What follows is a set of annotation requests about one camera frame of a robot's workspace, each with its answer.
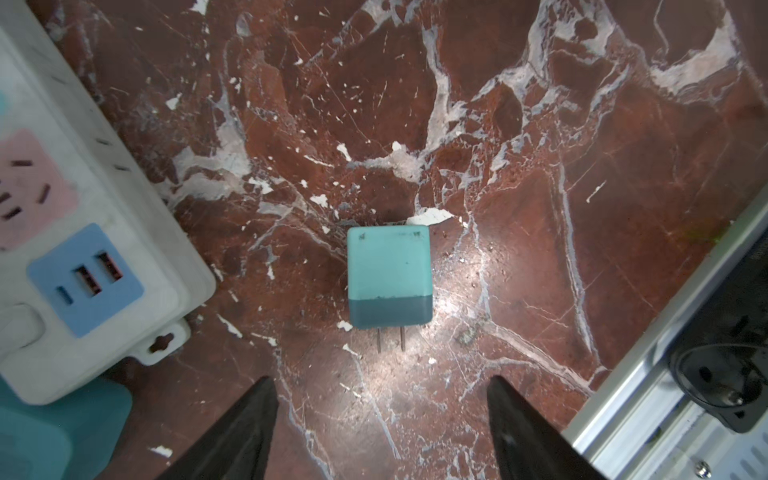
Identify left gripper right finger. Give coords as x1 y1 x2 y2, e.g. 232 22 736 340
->
486 375 603 479

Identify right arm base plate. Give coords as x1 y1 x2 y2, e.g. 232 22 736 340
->
668 235 767 434

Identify long white power strip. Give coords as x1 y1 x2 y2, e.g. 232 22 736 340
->
1 1 215 405

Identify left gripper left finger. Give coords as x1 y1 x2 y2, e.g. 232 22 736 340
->
159 376 279 479

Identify aluminium front rail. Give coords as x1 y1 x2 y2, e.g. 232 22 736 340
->
565 193 767 479

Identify teal USB power strip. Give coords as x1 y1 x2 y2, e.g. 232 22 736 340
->
1 378 132 479

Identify teal cube plug front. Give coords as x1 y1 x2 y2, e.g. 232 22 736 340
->
346 225 433 350

